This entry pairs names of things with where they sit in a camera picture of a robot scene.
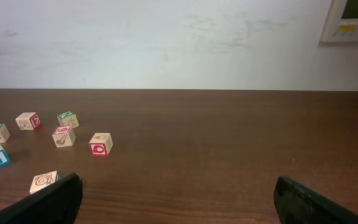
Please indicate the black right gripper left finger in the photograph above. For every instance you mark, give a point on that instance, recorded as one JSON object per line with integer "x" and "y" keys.
{"x": 57, "y": 203}

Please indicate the red C wooden block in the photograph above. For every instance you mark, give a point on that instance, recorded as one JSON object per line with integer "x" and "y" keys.
{"x": 43, "y": 180}

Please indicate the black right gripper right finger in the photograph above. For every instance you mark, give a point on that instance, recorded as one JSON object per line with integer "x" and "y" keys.
{"x": 296, "y": 203}

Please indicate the red 9 wooden block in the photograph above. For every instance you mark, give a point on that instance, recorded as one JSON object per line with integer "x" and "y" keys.
{"x": 64, "y": 136}

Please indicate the red A wooden block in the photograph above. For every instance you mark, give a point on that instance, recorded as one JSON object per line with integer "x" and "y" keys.
{"x": 101, "y": 144}

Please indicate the green N wooden block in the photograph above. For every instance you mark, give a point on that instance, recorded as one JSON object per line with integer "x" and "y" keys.
{"x": 68, "y": 119}

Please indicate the beige wall control panel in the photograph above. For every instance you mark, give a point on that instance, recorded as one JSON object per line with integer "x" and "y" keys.
{"x": 341, "y": 24}

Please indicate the plain top wooden block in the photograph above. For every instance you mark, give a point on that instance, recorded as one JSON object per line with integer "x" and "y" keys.
{"x": 29, "y": 121}

